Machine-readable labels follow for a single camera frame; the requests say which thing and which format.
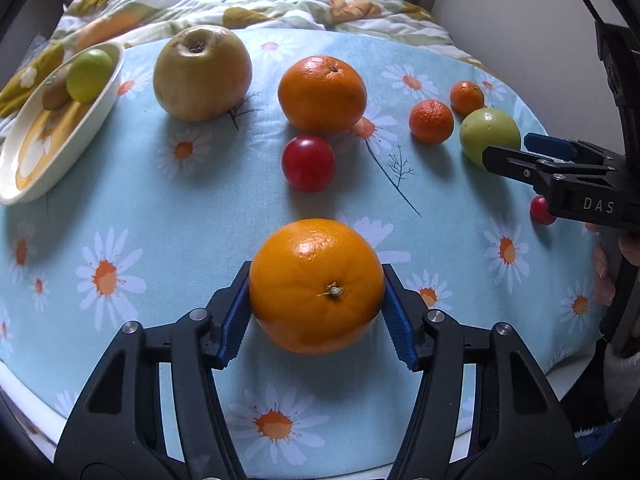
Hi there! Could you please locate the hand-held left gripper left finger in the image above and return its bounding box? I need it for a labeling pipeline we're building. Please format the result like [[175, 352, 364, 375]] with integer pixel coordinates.
[[54, 260, 251, 480]]

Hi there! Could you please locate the brown kiwi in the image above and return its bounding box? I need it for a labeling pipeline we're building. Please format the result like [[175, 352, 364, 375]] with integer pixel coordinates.
[[41, 74, 73, 111]]

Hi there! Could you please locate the floral striped blanket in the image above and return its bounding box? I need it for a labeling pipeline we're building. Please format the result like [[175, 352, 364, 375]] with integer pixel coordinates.
[[0, 0, 501, 121]]

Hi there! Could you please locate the yellow apple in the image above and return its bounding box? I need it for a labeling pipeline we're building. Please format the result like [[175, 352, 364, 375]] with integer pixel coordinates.
[[152, 25, 253, 122]]

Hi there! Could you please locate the dark orange tangerine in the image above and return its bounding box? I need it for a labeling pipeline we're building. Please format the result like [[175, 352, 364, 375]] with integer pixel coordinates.
[[277, 55, 368, 133]]

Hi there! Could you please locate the person's right hand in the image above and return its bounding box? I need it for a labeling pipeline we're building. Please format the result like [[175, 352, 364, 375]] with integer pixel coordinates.
[[585, 222, 640, 308]]

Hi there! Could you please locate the small bumpy mandarin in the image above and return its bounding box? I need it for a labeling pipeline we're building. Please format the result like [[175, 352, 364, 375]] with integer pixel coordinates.
[[409, 99, 455, 145], [449, 80, 486, 117]]

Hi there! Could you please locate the large smooth orange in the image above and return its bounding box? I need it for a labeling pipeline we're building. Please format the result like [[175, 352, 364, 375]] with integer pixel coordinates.
[[248, 218, 386, 356]]

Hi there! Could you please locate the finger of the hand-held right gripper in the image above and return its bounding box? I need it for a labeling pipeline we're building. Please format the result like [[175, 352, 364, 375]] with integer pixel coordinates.
[[481, 145, 568, 196], [524, 133, 626, 171]]

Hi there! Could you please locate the white oval bowl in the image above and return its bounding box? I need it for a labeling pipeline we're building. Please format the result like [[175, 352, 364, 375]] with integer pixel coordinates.
[[0, 42, 126, 206]]

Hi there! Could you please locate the blue daisy tablecloth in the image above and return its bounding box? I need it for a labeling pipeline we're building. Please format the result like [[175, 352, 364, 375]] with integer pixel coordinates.
[[0, 27, 608, 466]]

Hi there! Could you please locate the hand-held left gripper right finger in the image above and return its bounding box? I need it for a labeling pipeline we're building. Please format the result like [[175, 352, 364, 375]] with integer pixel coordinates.
[[381, 262, 583, 480]]

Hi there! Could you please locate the tiny red cherry tomato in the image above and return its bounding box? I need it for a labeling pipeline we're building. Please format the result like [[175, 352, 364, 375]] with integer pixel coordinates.
[[529, 195, 557, 226]]

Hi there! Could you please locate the person's right forearm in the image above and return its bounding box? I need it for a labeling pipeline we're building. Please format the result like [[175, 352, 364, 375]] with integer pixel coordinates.
[[600, 352, 640, 418]]

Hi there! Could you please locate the green jujube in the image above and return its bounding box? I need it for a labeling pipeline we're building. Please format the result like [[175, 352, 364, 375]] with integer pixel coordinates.
[[66, 49, 115, 103], [459, 107, 522, 168]]

